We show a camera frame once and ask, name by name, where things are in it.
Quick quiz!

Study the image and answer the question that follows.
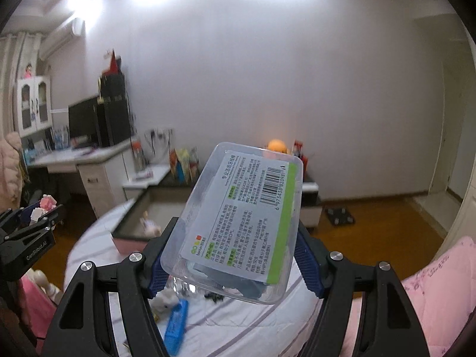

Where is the white wall power outlet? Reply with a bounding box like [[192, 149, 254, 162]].
[[145, 128, 173, 145]]

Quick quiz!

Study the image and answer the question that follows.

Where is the clear bottle orange cap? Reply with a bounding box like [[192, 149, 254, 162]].
[[132, 139, 145, 173]]

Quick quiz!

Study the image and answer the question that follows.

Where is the pink puffer jacket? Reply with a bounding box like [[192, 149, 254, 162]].
[[0, 132, 23, 209]]

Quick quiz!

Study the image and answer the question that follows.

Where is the clear round bottle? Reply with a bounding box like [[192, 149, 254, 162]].
[[173, 279, 198, 295]]

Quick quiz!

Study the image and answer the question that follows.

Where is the black speaker box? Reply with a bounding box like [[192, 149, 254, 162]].
[[98, 72, 127, 101]]

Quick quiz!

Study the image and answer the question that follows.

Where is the black computer tower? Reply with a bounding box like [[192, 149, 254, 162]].
[[96, 97, 131, 147]]

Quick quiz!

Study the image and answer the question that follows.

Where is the red white snack bag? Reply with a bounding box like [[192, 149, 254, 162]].
[[189, 147, 201, 181]]

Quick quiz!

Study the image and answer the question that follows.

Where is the pink blanket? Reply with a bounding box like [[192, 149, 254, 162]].
[[342, 236, 476, 357]]

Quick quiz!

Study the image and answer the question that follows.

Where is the pink cloth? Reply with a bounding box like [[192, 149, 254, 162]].
[[15, 268, 62, 346]]

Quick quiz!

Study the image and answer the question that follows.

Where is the white plush toy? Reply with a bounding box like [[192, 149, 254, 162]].
[[151, 286, 179, 311]]

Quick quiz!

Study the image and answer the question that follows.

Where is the orange brown snack bag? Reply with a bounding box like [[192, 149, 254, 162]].
[[169, 149, 183, 184]]

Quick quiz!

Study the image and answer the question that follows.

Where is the red paper bag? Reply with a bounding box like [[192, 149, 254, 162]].
[[102, 50, 121, 75]]

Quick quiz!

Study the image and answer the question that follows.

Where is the pink storage tray dark rim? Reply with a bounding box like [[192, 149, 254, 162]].
[[111, 185, 198, 255]]

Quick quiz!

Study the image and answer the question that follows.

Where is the long blue plastic case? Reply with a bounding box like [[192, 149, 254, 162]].
[[164, 298, 190, 356]]

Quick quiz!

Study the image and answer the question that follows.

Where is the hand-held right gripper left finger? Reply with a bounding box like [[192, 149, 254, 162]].
[[46, 216, 179, 357]]

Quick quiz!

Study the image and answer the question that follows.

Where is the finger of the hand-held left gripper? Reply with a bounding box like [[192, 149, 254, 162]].
[[5, 205, 65, 244], [0, 203, 41, 239]]

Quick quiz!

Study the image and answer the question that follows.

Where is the black computer monitor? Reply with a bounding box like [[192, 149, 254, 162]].
[[68, 96, 101, 145]]

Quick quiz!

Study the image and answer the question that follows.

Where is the white desk with drawers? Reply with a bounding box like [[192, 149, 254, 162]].
[[28, 141, 136, 220]]

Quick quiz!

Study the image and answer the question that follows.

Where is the black bathroom scale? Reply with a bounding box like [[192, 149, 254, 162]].
[[325, 207, 356, 226]]

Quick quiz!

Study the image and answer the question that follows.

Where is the pink bead box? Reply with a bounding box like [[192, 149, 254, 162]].
[[30, 194, 58, 224]]

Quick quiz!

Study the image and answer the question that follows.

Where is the clear plastic box green label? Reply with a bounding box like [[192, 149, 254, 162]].
[[159, 142, 306, 306]]

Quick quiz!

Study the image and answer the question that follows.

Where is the white glass-door cabinet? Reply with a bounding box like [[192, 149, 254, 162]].
[[13, 75, 53, 138]]

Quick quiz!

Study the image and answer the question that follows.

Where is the yellow green snack bag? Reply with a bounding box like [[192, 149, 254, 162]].
[[180, 149, 192, 184]]

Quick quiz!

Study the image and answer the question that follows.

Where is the blue white packet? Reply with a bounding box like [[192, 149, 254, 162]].
[[52, 126, 69, 151]]

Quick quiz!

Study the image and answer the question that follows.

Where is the pink doll figurine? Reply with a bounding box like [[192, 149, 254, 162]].
[[139, 212, 162, 237]]

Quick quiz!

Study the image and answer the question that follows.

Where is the white air conditioner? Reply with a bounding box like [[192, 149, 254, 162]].
[[39, 18, 86, 60]]

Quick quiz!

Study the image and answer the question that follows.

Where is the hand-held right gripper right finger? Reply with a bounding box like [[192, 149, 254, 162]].
[[295, 225, 434, 357]]

